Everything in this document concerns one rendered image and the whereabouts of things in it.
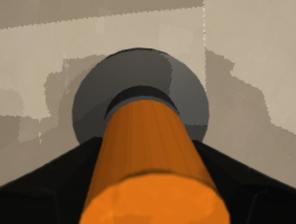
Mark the orange knob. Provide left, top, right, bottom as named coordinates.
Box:
left=80, top=100, right=230, bottom=224

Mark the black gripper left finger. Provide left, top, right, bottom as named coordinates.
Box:
left=0, top=137, right=103, bottom=224

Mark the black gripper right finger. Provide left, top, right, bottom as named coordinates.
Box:
left=191, top=140, right=296, bottom=224

